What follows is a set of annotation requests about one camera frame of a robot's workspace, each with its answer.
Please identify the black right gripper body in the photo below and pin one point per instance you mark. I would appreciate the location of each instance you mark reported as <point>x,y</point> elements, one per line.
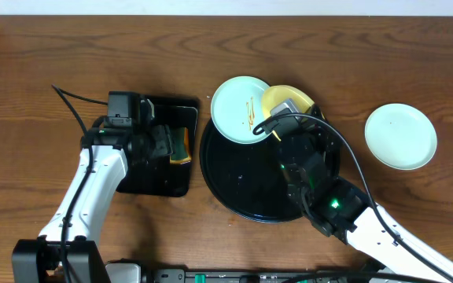
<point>298,195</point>

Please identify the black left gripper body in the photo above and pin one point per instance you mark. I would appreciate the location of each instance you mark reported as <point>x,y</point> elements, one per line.
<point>153,145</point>

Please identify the orange green sponge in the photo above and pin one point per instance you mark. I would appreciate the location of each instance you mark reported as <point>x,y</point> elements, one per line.
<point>181,142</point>

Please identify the rectangular black tray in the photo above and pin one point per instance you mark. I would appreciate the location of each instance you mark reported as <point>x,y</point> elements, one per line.
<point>160,177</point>

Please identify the light green plate top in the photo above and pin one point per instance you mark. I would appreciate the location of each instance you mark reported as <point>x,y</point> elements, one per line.
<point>236,108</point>

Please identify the light green plate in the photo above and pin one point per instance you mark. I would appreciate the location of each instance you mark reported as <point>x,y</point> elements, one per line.
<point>400,136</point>
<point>236,108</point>

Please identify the yellow plate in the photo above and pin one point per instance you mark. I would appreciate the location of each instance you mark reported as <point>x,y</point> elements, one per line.
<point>277,95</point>

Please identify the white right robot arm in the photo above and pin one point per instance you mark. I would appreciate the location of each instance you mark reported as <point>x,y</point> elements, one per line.
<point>381,237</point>

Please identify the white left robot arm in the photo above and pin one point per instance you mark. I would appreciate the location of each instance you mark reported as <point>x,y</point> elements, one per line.
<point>66,249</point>

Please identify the round black tray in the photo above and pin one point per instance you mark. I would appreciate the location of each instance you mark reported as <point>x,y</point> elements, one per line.
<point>248,179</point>

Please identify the black base unit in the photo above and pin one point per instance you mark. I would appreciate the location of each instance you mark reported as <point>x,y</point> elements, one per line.
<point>250,276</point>

